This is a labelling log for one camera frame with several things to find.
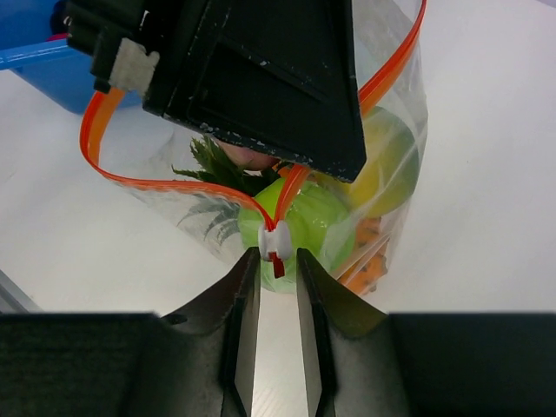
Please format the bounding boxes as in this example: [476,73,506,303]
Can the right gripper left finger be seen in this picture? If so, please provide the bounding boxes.
[162,248,261,416]

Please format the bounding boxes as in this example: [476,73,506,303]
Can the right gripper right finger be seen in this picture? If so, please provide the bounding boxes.
[296,248,386,416]

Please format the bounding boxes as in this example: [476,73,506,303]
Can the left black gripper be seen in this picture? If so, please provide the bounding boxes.
[66,0,367,182]

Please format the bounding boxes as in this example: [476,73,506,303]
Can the toy orange persimmon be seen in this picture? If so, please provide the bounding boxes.
[338,217,390,295]

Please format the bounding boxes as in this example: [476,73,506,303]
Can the purple toy onion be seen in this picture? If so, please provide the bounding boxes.
[215,140,280,171]

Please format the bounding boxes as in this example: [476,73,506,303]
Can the toy pineapple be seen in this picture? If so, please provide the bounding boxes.
[172,136,291,245]

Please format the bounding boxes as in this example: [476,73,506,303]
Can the green toy apple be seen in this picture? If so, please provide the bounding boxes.
[237,178,355,294]

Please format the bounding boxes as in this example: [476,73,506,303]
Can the clear orange-zip bag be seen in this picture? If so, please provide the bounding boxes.
[79,1,427,279]

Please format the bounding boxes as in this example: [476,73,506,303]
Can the yellow-green toy mango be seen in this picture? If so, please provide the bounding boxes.
[341,107,420,217]

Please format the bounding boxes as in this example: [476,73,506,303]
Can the blue plastic bin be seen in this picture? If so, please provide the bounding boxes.
[0,0,144,116]

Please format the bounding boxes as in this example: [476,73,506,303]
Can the aluminium front rail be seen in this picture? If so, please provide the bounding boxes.
[0,271,42,314]

